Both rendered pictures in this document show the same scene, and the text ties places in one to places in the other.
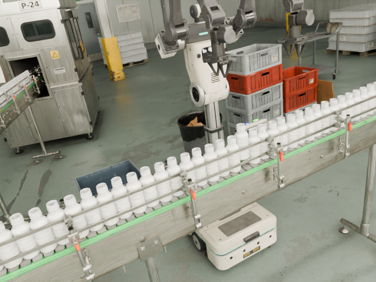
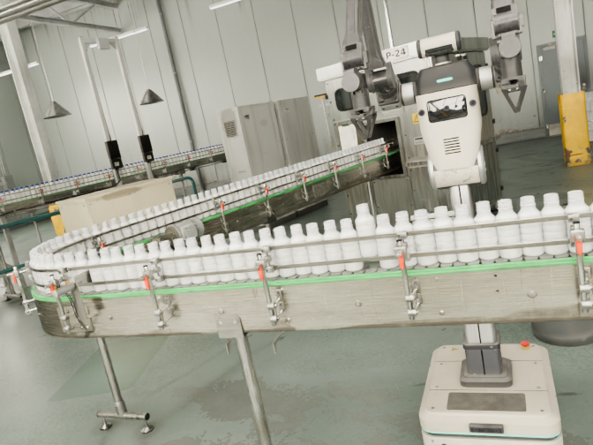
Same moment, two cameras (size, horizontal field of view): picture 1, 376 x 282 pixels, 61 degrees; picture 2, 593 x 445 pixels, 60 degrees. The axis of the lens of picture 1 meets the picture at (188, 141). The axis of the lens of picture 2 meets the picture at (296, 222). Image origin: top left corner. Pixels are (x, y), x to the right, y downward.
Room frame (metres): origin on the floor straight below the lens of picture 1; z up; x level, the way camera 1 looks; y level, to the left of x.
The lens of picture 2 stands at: (0.08, -1.27, 1.49)
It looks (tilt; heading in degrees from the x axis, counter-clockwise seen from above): 11 degrees down; 48
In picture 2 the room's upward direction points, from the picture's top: 12 degrees counter-clockwise
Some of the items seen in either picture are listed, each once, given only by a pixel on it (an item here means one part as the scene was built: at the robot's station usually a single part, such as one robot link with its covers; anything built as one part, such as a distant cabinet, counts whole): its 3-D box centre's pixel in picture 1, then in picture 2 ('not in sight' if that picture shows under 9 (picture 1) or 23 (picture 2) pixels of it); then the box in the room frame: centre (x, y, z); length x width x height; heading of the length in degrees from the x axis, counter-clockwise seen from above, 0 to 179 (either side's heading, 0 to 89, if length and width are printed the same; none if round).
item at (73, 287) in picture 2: not in sight; (78, 308); (0.72, 0.78, 0.96); 0.23 x 0.10 x 0.27; 25
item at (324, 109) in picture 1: (324, 117); (553, 223); (1.51, -0.72, 1.08); 0.06 x 0.06 x 0.17
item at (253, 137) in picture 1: (253, 145); (386, 241); (1.31, -0.29, 1.08); 0.06 x 0.06 x 0.17
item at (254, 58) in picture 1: (251, 58); not in sight; (3.74, -0.88, 1.00); 0.61 x 0.41 x 0.22; 122
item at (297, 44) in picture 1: (297, 47); (514, 95); (1.61, -0.61, 1.44); 0.07 x 0.07 x 0.09; 25
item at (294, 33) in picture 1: (294, 32); (511, 71); (1.62, -0.60, 1.51); 0.10 x 0.07 x 0.07; 25
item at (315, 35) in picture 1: (309, 56); not in sight; (5.71, -2.39, 0.49); 1.05 x 0.55 x 0.99; 115
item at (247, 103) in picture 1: (253, 94); not in sight; (3.74, -0.88, 0.55); 0.61 x 0.41 x 0.22; 122
